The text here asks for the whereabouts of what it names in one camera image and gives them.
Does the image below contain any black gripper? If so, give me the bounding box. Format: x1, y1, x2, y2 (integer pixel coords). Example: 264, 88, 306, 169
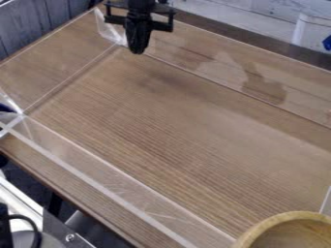
102, 0, 176, 54

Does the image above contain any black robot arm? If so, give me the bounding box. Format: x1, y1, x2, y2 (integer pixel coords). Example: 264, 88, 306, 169
102, 0, 176, 54

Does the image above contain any brown wooden bowl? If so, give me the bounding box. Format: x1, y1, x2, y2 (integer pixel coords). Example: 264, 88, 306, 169
230, 211, 331, 248

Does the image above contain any white container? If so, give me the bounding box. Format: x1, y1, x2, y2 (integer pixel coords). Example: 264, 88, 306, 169
290, 13, 331, 54

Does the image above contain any blue object at edge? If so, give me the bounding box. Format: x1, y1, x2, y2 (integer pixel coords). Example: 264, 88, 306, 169
321, 35, 331, 51

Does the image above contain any clear acrylic tray wall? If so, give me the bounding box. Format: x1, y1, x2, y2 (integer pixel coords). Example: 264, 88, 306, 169
0, 14, 331, 248

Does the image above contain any black cable loop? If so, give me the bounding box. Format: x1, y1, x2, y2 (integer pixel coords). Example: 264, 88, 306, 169
7, 214, 42, 248

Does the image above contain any grey metal bracket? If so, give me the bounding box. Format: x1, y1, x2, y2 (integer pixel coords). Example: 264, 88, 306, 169
39, 211, 96, 248

